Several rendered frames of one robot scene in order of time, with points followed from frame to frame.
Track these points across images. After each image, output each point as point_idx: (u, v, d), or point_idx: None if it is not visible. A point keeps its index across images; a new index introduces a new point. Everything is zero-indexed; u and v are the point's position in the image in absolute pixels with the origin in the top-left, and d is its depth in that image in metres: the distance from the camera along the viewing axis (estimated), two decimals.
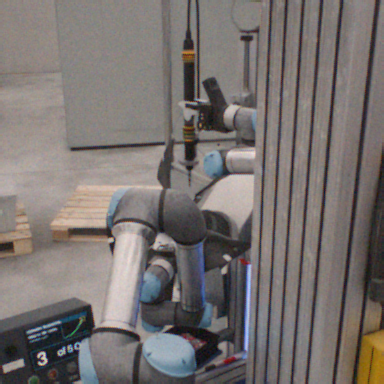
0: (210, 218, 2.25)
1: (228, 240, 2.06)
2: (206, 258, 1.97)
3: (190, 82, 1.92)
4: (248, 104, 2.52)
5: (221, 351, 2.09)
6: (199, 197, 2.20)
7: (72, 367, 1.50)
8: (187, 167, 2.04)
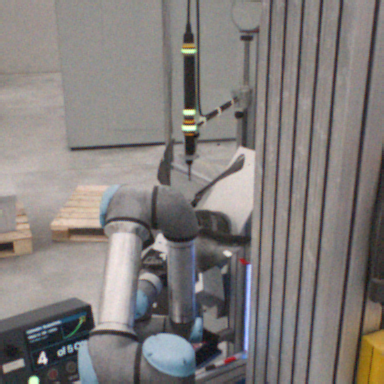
0: (210, 218, 2.25)
1: (228, 236, 2.05)
2: (207, 256, 1.97)
3: (190, 76, 1.91)
4: (248, 99, 2.51)
5: (221, 351, 2.09)
6: (199, 197, 2.20)
7: (72, 367, 1.50)
8: (187, 161, 2.03)
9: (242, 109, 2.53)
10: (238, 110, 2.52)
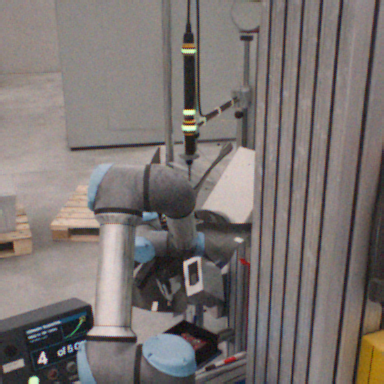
0: (210, 218, 2.25)
1: None
2: (142, 293, 2.10)
3: (190, 76, 1.91)
4: (248, 99, 2.51)
5: (221, 351, 2.09)
6: None
7: (72, 367, 1.50)
8: (187, 161, 2.03)
9: (242, 109, 2.53)
10: (238, 110, 2.52)
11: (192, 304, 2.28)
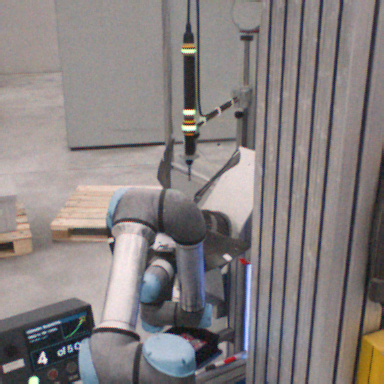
0: (210, 218, 2.25)
1: (166, 289, 2.14)
2: None
3: (190, 76, 1.91)
4: (248, 99, 2.51)
5: (221, 351, 2.09)
6: None
7: (72, 367, 1.50)
8: (187, 161, 2.03)
9: (242, 109, 2.53)
10: (238, 110, 2.52)
11: None
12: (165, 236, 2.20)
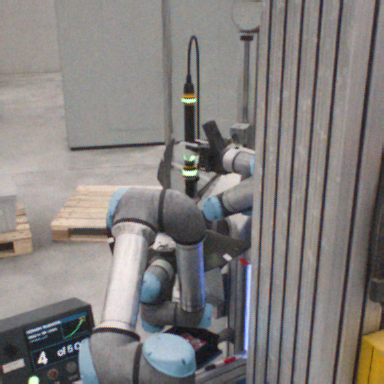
0: None
1: (166, 289, 2.14)
2: None
3: (190, 124, 1.98)
4: (247, 135, 2.58)
5: (221, 351, 2.09)
6: None
7: (72, 367, 1.50)
8: None
9: (241, 145, 2.59)
10: (237, 146, 2.59)
11: None
12: (165, 236, 2.20)
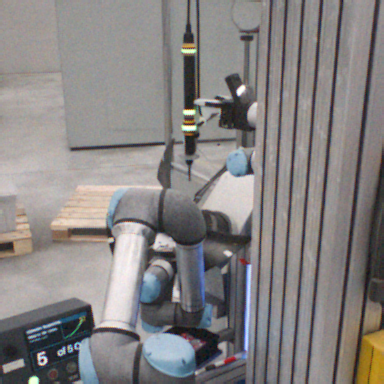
0: (210, 218, 2.25)
1: (166, 289, 2.14)
2: None
3: (190, 76, 1.91)
4: (248, 99, 2.51)
5: (221, 351, 2.09)
6: None
7: (72, 367, 1.50)
8: (187, 161, 2.03)
9: None
10: None
11: None
12: (165, 236, 2.20)
